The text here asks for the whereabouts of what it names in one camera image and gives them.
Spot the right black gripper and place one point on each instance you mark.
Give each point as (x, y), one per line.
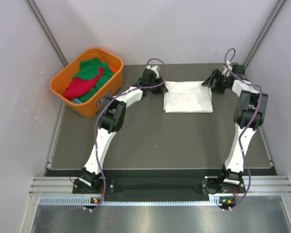
(216, 75)

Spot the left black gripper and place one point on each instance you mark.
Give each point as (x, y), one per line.
(160, 89)

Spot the white t-shirt red print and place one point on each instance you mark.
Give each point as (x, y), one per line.
(187, 97)

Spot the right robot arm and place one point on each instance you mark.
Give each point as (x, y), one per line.
(248, 116)

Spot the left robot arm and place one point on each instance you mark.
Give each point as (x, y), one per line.
(111, 120)

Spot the green t-shirt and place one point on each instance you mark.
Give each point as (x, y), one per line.
(88, 70)

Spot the orange plastic basket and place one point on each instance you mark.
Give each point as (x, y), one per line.
(61, 81)

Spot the light blue t-shirt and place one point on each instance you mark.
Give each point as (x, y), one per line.
(76, 101)

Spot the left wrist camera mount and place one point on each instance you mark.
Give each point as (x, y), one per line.
(155, 69)

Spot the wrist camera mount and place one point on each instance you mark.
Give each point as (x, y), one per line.
(227, 68)
(155, 69)

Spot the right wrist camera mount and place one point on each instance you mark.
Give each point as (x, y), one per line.
(227, 68)

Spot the right corner frame post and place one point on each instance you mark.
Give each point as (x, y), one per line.
(265, 29)

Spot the corner frame post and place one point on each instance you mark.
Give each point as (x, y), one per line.
(265, 29)
(46, 30)

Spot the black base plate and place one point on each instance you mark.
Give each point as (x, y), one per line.
(111, 186)

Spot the aluminium frame rail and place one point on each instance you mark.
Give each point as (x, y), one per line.
(260, 186)

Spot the left corner frame post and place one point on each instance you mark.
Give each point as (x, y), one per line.
(46, 30)

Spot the grey cable duct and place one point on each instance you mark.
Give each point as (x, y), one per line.
(92, 201)

